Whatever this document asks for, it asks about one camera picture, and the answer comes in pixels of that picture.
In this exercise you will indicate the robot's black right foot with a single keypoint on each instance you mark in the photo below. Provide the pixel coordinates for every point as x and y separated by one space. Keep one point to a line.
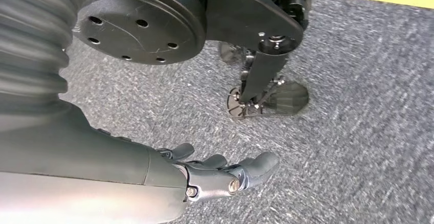
288 98

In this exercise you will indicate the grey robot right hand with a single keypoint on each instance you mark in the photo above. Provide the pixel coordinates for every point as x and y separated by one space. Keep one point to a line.
67 168

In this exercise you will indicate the robot's black right leg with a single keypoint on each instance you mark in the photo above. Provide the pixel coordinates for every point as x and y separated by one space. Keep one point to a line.
142 29

